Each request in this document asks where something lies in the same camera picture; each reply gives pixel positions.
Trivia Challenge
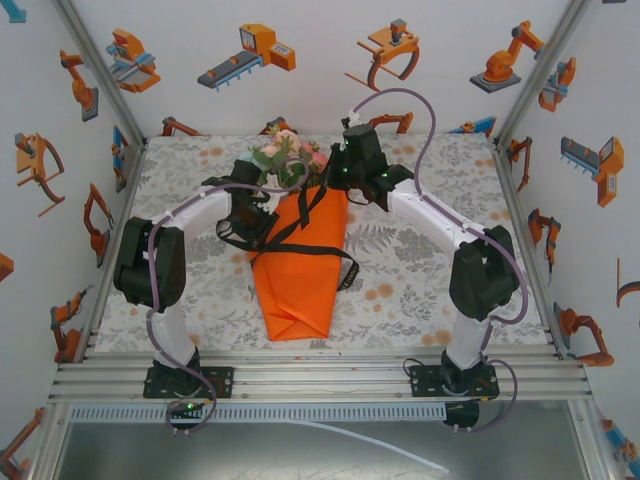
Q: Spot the aluminium left frame post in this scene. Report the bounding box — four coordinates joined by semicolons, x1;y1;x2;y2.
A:
49;0;149;146

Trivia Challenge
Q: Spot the orange wrapping paper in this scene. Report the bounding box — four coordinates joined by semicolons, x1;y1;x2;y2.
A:
248;185;350;343

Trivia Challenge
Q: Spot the thin white tube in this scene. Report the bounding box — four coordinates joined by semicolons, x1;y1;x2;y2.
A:
284;418;451;474

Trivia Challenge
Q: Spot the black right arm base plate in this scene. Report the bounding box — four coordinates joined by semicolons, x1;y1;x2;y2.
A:
409;363;501;401

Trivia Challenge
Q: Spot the slotted grey cable duct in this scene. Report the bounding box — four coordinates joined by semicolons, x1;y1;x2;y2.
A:
67;403;446;422

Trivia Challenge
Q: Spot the floral patterned tablecloth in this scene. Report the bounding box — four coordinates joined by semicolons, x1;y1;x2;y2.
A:
94;132;556;351

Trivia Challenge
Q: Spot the aluminium right frame post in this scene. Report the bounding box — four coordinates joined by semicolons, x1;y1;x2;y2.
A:
492;0;594;146

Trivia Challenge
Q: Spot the black ribbon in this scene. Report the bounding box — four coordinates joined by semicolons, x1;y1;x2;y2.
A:
214;182;362;294

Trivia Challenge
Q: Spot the aluminium frame post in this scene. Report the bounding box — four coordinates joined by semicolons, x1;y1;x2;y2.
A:
49;0;149;146
492;0;594;146

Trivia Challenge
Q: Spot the artificial pink flower bunch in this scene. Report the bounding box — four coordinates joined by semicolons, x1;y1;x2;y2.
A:
237;127;331;191

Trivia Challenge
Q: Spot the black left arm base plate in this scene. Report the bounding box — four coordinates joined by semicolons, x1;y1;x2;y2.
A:
143;366;236;400

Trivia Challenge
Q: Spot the aluminium table edge rail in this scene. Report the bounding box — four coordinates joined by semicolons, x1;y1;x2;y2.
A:
47;349;594;404

